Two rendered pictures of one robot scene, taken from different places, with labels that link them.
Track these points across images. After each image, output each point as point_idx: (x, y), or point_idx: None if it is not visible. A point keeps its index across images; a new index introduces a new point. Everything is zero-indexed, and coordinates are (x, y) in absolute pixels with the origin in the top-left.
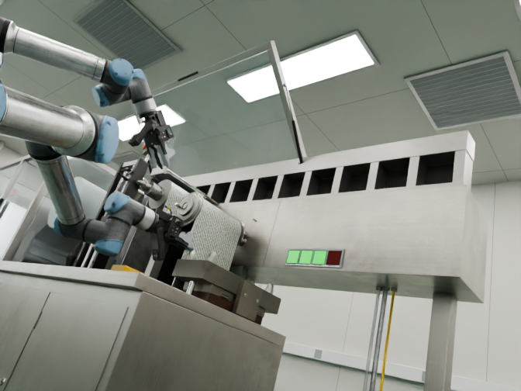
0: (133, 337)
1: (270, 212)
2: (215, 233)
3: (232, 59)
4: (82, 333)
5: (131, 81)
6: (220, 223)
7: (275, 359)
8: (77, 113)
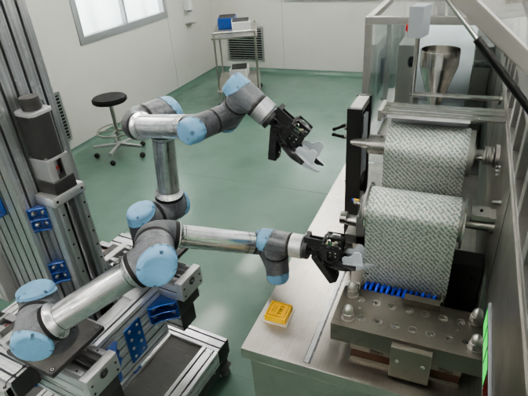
0: (260, 386)
1: (504, 204)
2: (405, 241)
3: None
4: None
5: (204, 131)
6: (409, 228)
7: None
8: (121, 268)
